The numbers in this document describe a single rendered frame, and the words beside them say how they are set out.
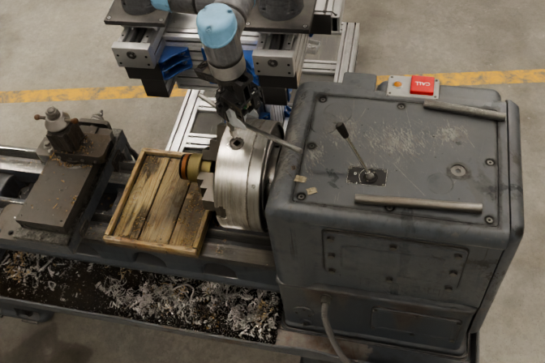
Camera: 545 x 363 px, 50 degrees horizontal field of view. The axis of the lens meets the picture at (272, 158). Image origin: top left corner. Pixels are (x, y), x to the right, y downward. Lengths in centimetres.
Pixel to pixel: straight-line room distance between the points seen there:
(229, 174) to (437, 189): 51
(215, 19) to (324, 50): 219
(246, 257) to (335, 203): 48
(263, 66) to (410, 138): 66
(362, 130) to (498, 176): 34
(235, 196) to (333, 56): 184
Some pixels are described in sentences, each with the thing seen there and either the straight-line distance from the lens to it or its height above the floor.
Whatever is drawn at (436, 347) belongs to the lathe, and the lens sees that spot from 199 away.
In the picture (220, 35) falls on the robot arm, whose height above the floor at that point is 170.
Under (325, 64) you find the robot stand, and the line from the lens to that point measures 318.
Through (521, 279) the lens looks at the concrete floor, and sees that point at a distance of 279.
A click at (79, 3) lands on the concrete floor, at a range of 441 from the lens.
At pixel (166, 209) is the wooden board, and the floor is 88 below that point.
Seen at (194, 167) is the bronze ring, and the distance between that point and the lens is 167.
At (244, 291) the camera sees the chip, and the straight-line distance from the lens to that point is 208.
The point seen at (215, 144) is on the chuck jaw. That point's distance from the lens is 166.
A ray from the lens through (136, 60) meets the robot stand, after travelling 212.
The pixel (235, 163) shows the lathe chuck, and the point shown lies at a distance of 152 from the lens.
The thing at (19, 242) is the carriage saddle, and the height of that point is 89.
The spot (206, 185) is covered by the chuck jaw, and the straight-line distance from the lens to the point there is 163.
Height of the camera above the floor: 241
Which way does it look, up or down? 52 degrees down
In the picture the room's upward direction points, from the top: 9 degrees counter-clockwise
